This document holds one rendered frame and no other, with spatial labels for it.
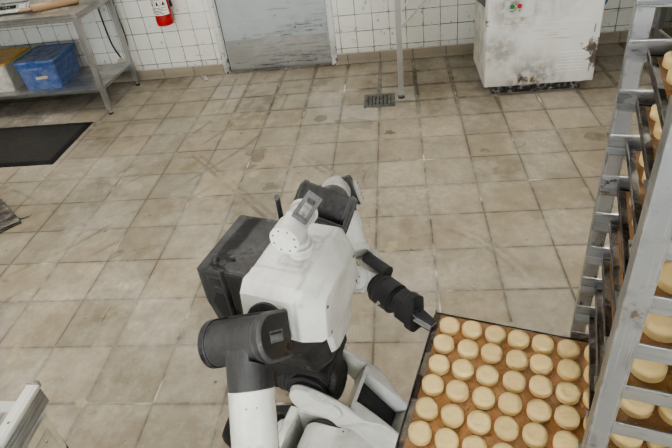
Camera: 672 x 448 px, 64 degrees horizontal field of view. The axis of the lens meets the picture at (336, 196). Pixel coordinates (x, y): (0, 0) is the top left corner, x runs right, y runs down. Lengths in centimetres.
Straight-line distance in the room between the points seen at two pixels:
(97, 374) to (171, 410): 44
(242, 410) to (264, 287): 24
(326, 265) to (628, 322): 62
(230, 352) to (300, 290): 18
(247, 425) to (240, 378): 8
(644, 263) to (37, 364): 261
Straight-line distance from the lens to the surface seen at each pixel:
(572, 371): 139
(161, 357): 264
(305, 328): 115
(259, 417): 107
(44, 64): 537
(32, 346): 302
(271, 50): 531
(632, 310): 77
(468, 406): 132
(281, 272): 116
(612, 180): 118
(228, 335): 107
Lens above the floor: 187
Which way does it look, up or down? 34 degrees down
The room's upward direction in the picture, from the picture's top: 8 degrees counter-clockwise
